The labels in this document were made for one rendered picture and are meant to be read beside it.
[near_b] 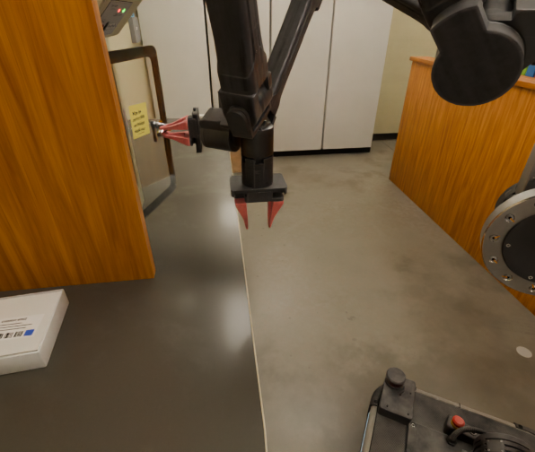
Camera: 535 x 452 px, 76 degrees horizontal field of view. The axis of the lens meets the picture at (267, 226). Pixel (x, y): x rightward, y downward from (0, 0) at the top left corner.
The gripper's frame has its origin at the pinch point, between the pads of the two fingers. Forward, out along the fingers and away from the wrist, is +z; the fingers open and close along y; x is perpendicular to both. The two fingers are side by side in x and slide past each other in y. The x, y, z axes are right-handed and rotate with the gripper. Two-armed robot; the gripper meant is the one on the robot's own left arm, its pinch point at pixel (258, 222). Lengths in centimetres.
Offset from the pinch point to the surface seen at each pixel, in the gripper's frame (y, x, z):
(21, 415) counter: 39.2, 24.5, 15.7
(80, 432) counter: 29.6, 28.4, 15.7
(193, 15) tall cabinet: 21, -325, -29
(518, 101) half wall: -163, -122, 9
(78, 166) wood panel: 32.5, -5.8, -11.6
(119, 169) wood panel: 25.4, -5.7, -10.7
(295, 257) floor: -41, -128, 112
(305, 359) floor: -28, -46, 111
